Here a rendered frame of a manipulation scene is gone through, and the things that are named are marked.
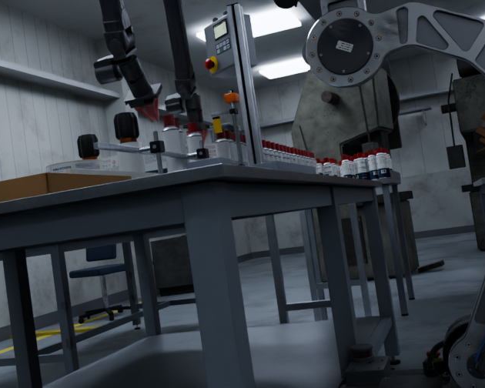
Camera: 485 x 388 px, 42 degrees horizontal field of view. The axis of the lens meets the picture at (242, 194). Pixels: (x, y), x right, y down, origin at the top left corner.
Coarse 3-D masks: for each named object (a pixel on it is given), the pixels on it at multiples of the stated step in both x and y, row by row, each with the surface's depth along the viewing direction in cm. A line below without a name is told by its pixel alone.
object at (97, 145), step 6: (96, 144) 142; (102, 144) 144; (108, 144) 146; (114, 144) 149; (114, 150) 150; (120, 150) 152; (126, 150) 154; (132, 150) 157; (138, 150) 160; (168, 156) 177; (174, 156) 180; (180, 156) 184; (186, 156) 189; (234, 162) 229; (246, 162) 242
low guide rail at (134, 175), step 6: (90, 174) 152; (96, 174) 155; (102, 174) 157; (108, 174) 160; (114, 174) 163; (120, 174) 166; (126, 174) 169; (132, 174) 172; (138, 174) 175; (144, 174) 178; (150, 174) 182; (156, 174) 186
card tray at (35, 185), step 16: (32, 176) 110; (48, 176) 109; (64, 176) 114; (80, 176) 119; (96, 176) 124; (112, 176) 130; (128, 176) 136; (0, 192) 112; (16, 192) 111; (32, 192) 110; (48, 192) 109
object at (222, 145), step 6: (222, 132) 232; (216, 138) 233; (222, 138) 232; (216, 144) 231; (222, 144) 231; (228, 144) 232; (216, 150) 232; (222, 150) 230; (228, 150) 231; (222, 156) 230; (228, 156) 231
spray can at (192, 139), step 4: (188, 124) 209; (192, 124) 208; (196, 124) 209; (188, 128) 209; (192, 128) 208; (196, 128) 208; (192, 132) 208; (196, 132) 208; (188, 136) 208; (192, 136) 207; (196, 136) 207; (200, 136) 208; (188, 140) 208; (192, 140) 207; (196, 140) 207; (188, 144) 208; (192, 144) 207; (196, 144) 207; (188, 148) 208; (192, 148) 207; (196, 148) 207; (192, 152) 207; (192, 160) 207; (196, 160) 207
